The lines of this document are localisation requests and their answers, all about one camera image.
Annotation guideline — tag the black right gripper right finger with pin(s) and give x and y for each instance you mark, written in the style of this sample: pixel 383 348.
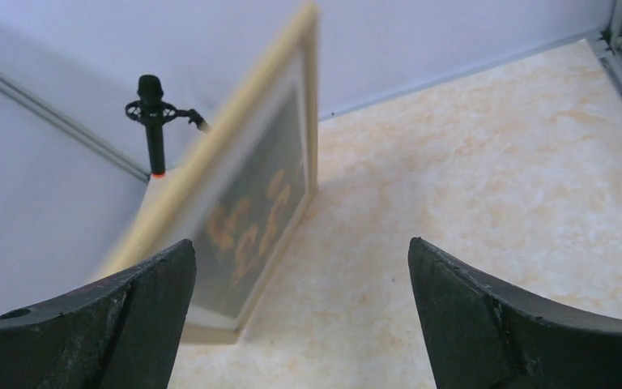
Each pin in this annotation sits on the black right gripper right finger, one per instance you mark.
pixel 483 332

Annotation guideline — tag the black microphone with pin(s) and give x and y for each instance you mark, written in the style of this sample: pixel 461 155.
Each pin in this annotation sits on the black microphone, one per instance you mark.
pixel 150 93

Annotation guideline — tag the light wooden picture frame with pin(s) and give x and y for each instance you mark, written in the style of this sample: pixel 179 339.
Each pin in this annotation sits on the light wooden picture frame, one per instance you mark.
pixel 152 229

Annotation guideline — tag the white paper mat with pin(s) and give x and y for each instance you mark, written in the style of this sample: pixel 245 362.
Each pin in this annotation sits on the white paper mat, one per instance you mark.
pixel 235 152

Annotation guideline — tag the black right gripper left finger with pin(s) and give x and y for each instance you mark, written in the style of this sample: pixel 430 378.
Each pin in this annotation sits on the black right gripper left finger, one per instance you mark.
pixel 122 331

